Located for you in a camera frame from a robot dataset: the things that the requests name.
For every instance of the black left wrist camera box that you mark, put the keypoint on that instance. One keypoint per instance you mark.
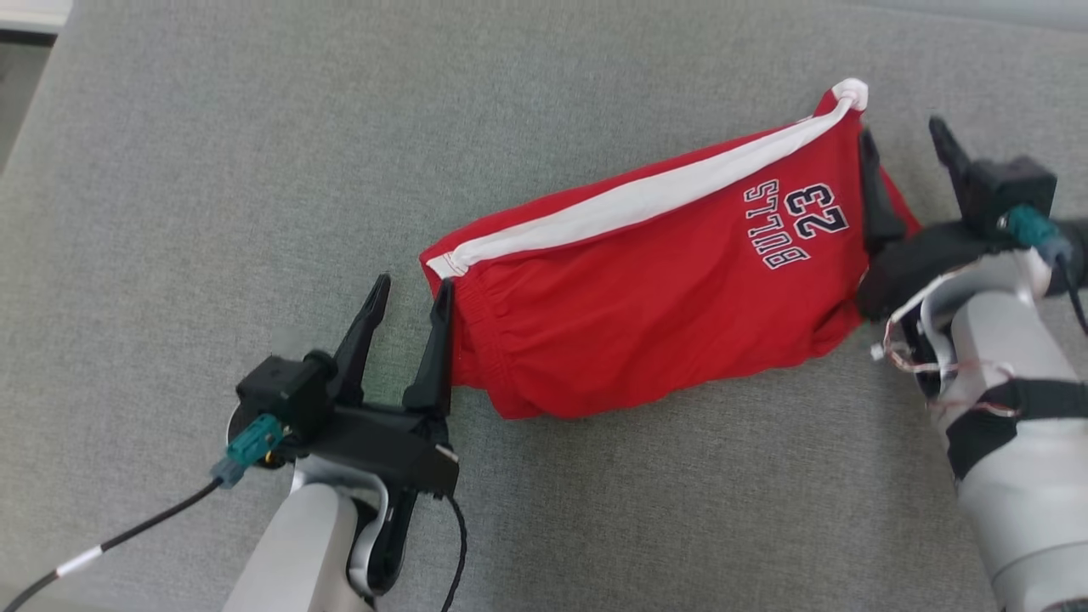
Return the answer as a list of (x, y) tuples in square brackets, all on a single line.
[(280, 391)]

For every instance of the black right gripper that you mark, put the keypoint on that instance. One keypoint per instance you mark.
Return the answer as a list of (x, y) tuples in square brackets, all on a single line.
[(918, 263)]

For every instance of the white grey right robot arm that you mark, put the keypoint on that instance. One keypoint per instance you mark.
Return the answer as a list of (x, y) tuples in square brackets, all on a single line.
[(1011, 357)]

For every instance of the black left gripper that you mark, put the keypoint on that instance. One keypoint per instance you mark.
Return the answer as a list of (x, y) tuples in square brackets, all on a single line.
[(382, 446)]

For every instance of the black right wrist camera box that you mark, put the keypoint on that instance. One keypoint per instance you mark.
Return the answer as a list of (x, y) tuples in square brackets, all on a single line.
[(1011, 191)]

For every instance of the red Bulls 23 shorts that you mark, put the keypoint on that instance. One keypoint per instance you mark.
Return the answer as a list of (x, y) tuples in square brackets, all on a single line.
[(637, 297)]

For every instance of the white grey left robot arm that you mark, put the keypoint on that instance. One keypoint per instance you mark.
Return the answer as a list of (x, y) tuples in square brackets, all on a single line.
[(297, 552)]

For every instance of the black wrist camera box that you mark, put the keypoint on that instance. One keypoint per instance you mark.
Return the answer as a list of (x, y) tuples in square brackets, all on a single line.
[(1011, 191), (280, 391)]

